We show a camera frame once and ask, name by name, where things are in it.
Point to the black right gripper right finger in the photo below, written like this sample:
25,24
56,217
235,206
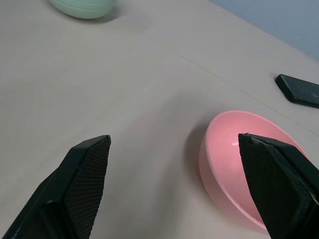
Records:
279,189

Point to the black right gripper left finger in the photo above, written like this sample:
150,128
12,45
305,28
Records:
74,184

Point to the pink bowl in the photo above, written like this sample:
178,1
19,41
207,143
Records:
221,159

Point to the black smartphone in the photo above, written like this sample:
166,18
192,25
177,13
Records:
299,90

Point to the green bowl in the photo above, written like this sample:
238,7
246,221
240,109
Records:
82,7

